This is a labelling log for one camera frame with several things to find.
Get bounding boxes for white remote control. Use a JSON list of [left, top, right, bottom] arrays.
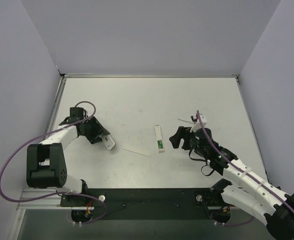
[[154, 125, 165, 153]]

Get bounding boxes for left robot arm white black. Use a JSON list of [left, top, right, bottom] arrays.
[[26, 106, 116, 206]]

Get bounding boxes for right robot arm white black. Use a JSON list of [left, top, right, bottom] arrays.
[[169, 126, 294, 240]]

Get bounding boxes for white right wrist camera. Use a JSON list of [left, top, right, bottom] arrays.
[[190, 113, 208, 133]]

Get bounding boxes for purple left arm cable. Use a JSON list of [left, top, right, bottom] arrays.
[[0, 100, 98, 202]]

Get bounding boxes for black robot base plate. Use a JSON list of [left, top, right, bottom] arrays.
[[60, 188, 231, 222]]

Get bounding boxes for aluminium table frame rail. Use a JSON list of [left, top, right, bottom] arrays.
[[16, 73, 287, 211]]

